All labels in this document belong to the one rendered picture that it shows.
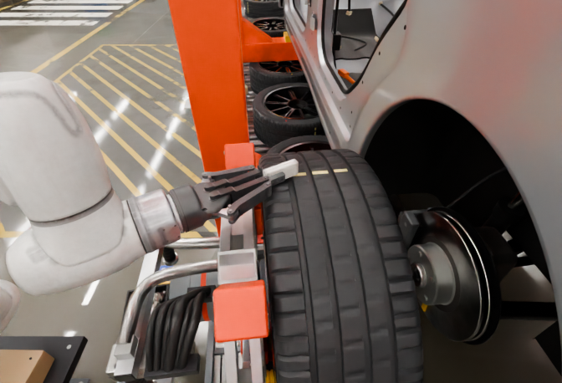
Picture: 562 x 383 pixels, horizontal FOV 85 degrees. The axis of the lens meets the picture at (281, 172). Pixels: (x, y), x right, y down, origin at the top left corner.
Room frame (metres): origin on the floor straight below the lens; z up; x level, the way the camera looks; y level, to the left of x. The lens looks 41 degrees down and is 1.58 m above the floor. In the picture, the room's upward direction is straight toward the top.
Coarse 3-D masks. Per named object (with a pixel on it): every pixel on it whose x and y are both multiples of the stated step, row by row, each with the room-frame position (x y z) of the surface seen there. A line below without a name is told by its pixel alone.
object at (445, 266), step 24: (432, 216) 0.53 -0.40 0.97; (432, 240) 0.50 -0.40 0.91; (456, 240) 0.44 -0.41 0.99; (432, 264) 0.42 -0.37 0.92; (456, 264) 0.41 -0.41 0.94; (480, 264) 0.38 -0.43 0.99; (432, 288) 0.38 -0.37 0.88; (456, 288) 0.37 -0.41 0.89; (480, 288) 0.33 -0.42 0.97; (432, 312) 0.39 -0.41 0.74; (456, 312) 0.34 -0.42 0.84; (480, 312) 0.30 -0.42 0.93; (456, 336) 0.30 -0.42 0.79; (480, 336) 0.28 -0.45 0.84
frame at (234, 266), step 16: (224, 224) 0.38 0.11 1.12; (224, 240) 0.34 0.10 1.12; (256, 240) 0.62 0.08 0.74; (224, 256) 0.31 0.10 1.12; (240, 256) 0.31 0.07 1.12; (256, 256) 0.32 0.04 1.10; (224, 272) 0.28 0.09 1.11; (240, 272) 0.28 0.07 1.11; (256, 272) 0.29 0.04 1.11; (224, 352) 0.19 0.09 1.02; (256, 352) 0.19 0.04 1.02; (256, 368) 0.17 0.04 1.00
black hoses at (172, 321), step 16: (192, 288) 0.33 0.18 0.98; (208, 288) 0.32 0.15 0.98; (160, 304) 0.27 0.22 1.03; (176, 304) 0.26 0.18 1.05; (192, 304) 0.27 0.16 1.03; (160, 320) 0.23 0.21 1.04; (176, 320) 0.23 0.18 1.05; (192, 320) 0.23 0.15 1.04; (160, 336) 0.21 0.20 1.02; (176, 336) 0.21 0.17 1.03; (192, 336) 0.21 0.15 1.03; (160, 352) 0.20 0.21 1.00; (176, 352) 0.20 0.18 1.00; (160, 368) 0.18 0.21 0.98; (176, 368) 0.18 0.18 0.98; (192, 368) 0.18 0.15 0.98
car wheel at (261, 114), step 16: (256, 96) 2.11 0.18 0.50; (272, 96) 2.18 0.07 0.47; (288, 96) 2.27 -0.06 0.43; (304, 96) 2.15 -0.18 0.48; (256, 112) 1.89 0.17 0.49; (272, 112) 1.88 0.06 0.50; (288, 112) 1.91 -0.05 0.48; (304, 112) 1.98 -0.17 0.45; (256, 128) 1.90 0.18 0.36; (272, 128) 1.77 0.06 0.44; (288, 128) 1.72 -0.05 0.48; (304, 128) 1.71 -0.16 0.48; (320, 128) 1.74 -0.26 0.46; (272, 144) 1.77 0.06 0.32
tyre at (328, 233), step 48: (288, 192) 0.40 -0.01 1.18; (336, 192) 0.41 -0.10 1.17; (384, 192) 0.41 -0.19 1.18; (288, 240) 0.31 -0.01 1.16; (336, 240) 0.31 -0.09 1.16; (384, 240) 0.32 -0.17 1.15; (288, 288) 0.24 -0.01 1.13; (336, 288) 0.25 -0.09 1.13; (384, 288) 0.25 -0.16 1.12; (288, 336) 0.19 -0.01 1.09; (336, 336) 0.19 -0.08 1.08; (384, 336) 0.19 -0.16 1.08
